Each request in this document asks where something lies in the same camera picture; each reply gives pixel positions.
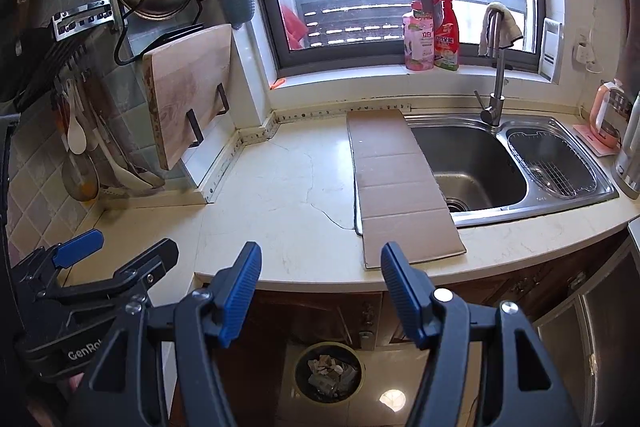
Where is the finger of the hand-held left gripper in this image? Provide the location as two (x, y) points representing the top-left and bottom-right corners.
(12, 229), (105, 295)
(37, 238), (179, 308)

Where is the steel kettle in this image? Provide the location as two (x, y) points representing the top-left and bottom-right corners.
(614, 92), (640, 200)

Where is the steel ladle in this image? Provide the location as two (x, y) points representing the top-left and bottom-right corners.
(62, 147), (100, 202)

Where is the flat cardboard sheet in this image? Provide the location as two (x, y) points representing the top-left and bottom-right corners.
(346, 109), (467, 270)

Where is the steel knife rack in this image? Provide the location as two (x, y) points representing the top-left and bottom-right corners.
(51, 0), (126, 42)

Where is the grey-blue cutlery holder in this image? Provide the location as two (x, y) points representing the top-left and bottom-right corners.
(218, 0), (257, 30)

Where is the white rice spoon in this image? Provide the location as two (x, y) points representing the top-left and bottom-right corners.
(66, 79), (88, 155)

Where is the red cloth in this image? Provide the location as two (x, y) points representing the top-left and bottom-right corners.
(280, 4), (308, 52)

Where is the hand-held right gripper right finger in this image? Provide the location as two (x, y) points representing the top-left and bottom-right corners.
(380, 242), (583, 427)

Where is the stainless steel sink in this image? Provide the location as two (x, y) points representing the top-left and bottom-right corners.
(405, 114), (621, 228)

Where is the black pan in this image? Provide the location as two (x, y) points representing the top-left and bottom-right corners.
(0, 0), (56, 102)

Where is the pink soap pump bottle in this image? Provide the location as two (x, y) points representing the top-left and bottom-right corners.
(402, 0), (435, 72)

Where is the stainless steel cabinet door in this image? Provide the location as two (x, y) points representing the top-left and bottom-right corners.
(532, 234), (640, 427)

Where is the steel faucet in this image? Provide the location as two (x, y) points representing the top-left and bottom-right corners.
(474, 4), (513, 128)

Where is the white dish cloth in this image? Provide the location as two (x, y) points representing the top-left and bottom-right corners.
(479, 2), (523, 58)

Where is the pink electric kettle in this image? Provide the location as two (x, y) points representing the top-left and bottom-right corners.
(589, 79), (632, 148)

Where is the wooden cutting board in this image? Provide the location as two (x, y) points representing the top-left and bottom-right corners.
(142, 23), (235, 172)

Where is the wire sink basket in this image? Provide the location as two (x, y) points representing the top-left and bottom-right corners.
(520, 159), (581, 198)

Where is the wooden cabinet door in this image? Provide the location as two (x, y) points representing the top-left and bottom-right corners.
(385, 232), (631, 348)
(240, 291), (385, 349)

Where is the round beige-rimmed trash bin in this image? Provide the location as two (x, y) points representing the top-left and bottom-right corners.
(292, 341), (366, 404)

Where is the white wall panel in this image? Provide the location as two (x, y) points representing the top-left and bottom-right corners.
(539, 18), (563, 84)

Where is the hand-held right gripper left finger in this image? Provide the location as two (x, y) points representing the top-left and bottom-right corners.
(65, 241), (262, 427)

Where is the white wall socket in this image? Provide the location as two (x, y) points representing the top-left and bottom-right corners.
(574, 34), (598, 72)

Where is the pink mat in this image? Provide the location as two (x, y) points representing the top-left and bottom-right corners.
(572, 123), (621, 156)

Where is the pile of packaging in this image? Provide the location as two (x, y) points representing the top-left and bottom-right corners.
(306, 354), (358, 395)

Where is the black wire rack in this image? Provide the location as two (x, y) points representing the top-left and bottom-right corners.
(114, 0), (231, 148)

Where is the red spray bottle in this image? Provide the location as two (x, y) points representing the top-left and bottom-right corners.
(431, 0), (460, 72)

